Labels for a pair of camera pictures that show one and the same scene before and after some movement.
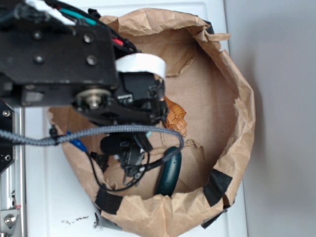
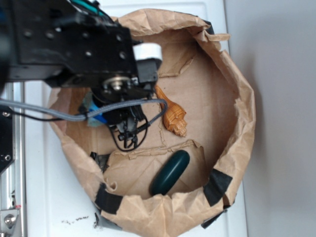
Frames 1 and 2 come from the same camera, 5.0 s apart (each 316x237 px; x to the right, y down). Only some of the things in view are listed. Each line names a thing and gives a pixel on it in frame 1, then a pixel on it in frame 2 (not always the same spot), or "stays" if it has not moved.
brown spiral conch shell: (175, 120) stays
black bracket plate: (7, 125) stays
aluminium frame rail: (13, 216) stays
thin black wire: (121, 187) to (114, 139)
